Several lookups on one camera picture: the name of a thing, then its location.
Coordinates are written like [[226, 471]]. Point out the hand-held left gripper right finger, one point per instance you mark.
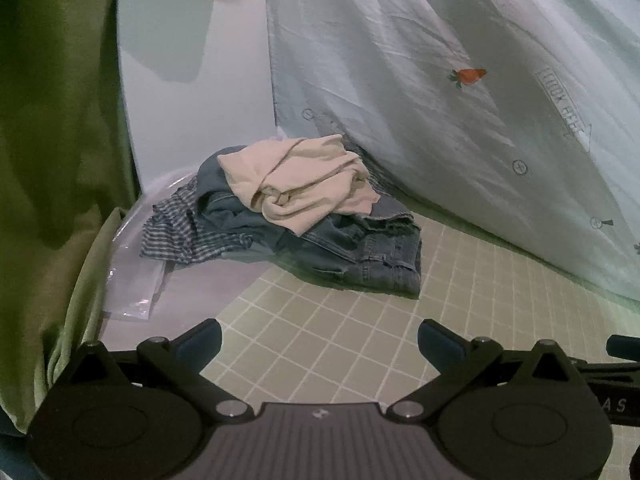
[[440, 339]]

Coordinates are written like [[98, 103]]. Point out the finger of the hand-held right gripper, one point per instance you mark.
[[622, 346]]

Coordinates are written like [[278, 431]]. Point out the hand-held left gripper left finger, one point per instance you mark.
[[200, 342]]

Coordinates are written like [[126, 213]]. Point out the clear plastic bag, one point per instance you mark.
[[132, 285]]

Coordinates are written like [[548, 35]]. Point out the green grid cutting mat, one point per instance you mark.
[[350, 320]]

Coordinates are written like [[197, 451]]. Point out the blue plaid shirt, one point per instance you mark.
[[170, 232]]

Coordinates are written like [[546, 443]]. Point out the blue denim jeans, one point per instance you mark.
[[360, 255]]

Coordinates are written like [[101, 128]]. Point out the carrot print white sheet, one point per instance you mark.
[[450, 125]]

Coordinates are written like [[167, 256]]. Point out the green cloth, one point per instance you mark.
[[55, 135]]

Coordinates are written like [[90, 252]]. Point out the white board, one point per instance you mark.
[[200, 85]]

